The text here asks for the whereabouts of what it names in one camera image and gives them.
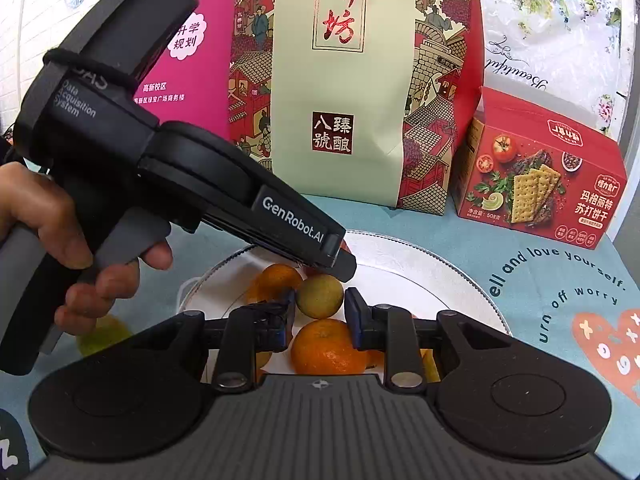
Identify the person's left hand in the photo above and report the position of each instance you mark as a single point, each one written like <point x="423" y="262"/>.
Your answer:
<point x="30" y="200"/>

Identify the orange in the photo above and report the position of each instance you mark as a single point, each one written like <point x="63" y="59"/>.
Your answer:
<point x="375" y="358"/>
<point x="325" y="347"/>
<point x="275" y="282"/>

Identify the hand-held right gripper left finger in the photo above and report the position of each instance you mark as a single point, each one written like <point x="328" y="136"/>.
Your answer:
<point x="290" y="311"/>

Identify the white floral bag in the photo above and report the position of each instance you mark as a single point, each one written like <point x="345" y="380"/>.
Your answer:
<point x="550" y="60"/>

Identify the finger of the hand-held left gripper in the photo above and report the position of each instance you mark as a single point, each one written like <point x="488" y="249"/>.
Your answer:
<point x="344" y="267"/>

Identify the brown longan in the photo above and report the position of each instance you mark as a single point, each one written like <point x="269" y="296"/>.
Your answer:
<point x="320" y="296"/>

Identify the small green fruit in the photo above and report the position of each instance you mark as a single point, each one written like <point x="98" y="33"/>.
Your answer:
<point x="102" y="333"/>

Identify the pink tote bag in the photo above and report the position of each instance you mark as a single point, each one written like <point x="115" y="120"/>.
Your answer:
<point x="225" y="85"/>

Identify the red cracker box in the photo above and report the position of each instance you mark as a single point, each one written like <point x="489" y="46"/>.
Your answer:
<point x="590" y="160"/>

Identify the white ceramic plate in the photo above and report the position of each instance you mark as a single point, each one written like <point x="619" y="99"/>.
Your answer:
<point x="400" y="280"/>

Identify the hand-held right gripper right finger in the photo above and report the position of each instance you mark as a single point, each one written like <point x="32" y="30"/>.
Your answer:
<point x="352" y="311"/>

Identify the red patterned paper bag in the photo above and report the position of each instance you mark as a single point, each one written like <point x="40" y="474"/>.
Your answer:
<point x="340" y="160"/>

